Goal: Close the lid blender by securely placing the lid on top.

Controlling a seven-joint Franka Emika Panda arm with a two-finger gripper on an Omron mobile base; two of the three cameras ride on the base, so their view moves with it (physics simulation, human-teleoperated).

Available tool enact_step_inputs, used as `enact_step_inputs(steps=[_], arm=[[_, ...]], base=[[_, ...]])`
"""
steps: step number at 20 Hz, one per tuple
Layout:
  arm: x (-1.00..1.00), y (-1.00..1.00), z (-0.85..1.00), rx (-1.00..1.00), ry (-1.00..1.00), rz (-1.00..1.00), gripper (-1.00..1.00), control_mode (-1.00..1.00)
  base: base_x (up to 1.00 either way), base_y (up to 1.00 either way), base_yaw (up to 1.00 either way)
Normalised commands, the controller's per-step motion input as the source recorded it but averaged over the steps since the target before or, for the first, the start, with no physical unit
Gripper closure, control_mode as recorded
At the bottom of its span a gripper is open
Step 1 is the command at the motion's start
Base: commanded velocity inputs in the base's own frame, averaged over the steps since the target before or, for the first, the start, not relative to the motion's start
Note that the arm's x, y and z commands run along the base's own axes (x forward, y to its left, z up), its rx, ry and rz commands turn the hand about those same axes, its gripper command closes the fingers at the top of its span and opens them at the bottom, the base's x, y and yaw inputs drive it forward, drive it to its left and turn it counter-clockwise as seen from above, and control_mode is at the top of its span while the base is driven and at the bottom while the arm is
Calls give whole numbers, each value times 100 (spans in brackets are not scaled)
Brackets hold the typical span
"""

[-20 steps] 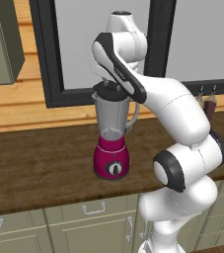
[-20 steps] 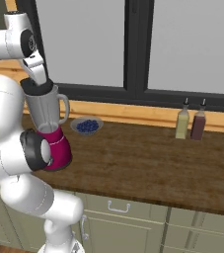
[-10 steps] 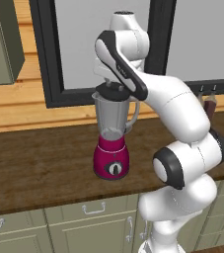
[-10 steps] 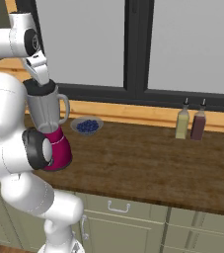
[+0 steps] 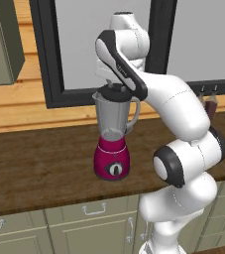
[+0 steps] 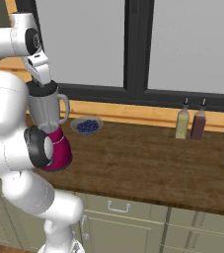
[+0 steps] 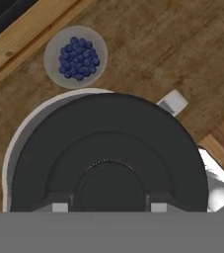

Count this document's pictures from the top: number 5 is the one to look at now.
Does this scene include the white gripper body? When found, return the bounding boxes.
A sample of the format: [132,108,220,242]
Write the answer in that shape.
[95,59,119,83]

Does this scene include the black blender lid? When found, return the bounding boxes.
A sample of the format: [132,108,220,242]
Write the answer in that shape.
[98,83,134,103]

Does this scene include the red blender with glass jug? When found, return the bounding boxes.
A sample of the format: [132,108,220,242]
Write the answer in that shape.
[91,83,142,183]

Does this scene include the pale green drawer front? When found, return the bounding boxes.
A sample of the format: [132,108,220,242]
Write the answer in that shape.
[44,193,141,227]
[0,209,50,240]

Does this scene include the pale green cupboard door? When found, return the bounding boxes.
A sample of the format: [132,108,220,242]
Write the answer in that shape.
[0,234,55,254]
[132,211,152,254]
[48,211,139,254]

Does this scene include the pale green cupboard run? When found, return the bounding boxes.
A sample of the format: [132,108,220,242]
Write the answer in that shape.
[182,178,225,254]

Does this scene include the black window frame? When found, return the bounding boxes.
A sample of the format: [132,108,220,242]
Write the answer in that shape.
[29,0,225,110]

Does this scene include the olive wall cupboard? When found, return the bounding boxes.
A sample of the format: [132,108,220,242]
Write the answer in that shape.
[0,0,26,87]

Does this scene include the silver cupboard door handle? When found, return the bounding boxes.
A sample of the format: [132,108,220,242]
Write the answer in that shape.
[140,220,150,242]
[126,216,135,245]

